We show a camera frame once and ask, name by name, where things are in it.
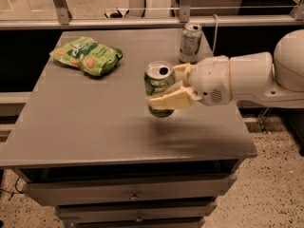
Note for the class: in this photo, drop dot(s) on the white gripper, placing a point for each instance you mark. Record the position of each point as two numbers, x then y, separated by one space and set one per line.
209 80

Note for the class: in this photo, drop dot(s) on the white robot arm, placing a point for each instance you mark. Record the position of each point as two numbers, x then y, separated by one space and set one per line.
270 79

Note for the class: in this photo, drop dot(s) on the white green soda can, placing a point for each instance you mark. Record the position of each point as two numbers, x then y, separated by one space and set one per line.
190 43

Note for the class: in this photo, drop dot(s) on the green rice chip bag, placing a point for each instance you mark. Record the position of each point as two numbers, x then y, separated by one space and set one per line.
88 55

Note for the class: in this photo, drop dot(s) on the grey drawer cabinet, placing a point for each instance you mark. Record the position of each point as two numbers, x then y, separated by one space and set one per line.
78 128

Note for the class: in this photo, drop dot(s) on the grey drawer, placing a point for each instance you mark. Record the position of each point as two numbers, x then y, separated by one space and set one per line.
106 191
133 211

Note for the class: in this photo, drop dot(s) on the top grey drawer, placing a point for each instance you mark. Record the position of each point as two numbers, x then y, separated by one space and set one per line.
106 191

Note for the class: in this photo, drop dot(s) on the metal window rail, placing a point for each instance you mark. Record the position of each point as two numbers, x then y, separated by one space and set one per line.
157 23

